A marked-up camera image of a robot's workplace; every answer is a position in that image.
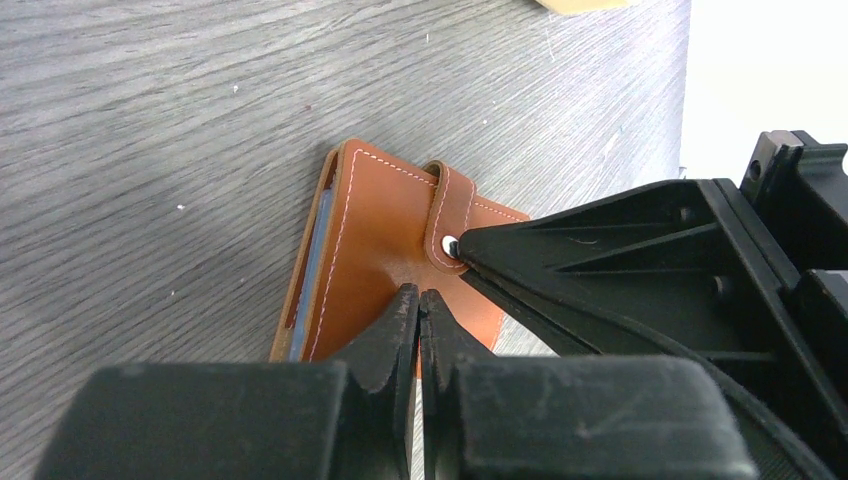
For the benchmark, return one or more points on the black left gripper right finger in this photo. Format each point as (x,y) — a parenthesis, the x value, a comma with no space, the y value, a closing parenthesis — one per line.
(576,417)

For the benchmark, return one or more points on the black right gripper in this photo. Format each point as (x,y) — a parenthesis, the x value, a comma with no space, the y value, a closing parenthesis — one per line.
(750,284)

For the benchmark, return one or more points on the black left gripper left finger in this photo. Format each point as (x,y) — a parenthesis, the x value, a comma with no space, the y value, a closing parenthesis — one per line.
(347,417)

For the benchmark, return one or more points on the orange leather card holder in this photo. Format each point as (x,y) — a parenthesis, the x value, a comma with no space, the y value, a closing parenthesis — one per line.
(376,223)

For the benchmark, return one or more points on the beige oval tray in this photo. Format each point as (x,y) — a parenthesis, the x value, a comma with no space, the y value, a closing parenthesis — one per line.
(576,7)

